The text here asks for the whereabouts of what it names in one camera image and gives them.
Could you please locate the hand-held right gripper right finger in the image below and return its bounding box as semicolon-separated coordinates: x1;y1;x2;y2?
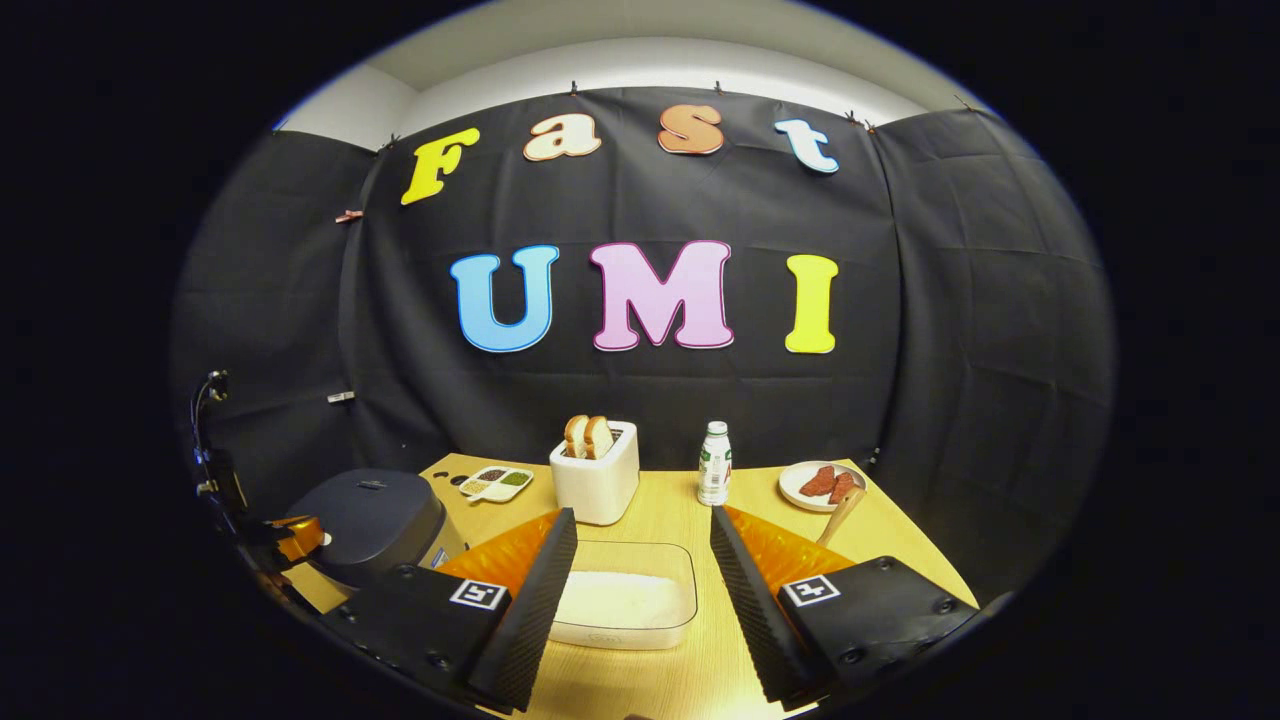
710;505;986;713

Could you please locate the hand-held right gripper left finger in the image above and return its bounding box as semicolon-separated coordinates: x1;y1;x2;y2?
318;507;579;716

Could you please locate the dark grey rice cooker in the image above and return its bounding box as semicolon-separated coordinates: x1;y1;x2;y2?
285;468;469;591

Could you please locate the wooden spoon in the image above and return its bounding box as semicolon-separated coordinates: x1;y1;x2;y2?
815;483;867;549

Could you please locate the clear plastic rice container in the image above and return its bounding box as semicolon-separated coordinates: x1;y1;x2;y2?
548;540;699;651

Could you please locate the white round plate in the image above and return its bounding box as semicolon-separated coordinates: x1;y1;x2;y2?
778;459;867;514

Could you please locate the white drink bottle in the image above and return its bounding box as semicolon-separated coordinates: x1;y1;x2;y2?
697;420;733;508

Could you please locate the divided white seasoning dish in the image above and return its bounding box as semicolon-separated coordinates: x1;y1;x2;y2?
460;465;535;504

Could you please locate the white toaster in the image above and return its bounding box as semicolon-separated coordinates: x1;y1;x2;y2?
549;420;641;527

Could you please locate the black backdrop cloth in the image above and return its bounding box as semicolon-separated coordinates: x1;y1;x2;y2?
170;85;1119;601

